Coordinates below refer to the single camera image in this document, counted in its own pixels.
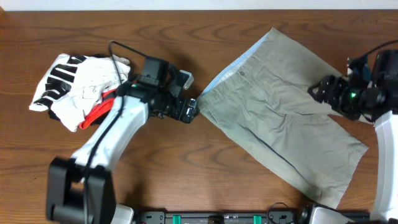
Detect khaki shorts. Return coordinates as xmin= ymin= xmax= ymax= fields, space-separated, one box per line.
xmin=198 ymin=29 xmax=367 ymax=208

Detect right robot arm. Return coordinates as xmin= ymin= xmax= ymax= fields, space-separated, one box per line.
xmin=307 ymin=50 xmax=397 ymax=223

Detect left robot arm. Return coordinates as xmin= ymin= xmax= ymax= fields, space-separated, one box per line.
xmin=45 ymin=57 xmax=198 ymax=224

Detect black red garment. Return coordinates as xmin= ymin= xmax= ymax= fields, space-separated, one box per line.
xmin=49 ymin=89 xmax=116 ymax=132

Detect white black printed shirt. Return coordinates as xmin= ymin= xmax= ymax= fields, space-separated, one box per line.
xmin=29 ymin=53 xmax=131 ymax=133

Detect left black cable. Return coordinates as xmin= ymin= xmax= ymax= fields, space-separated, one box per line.
xmin=82 ymin=40 xmax=150 ymax=224

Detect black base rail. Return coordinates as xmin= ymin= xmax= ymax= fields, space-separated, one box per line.
xmin=132 ymin=210 xmax=297 ymax=224

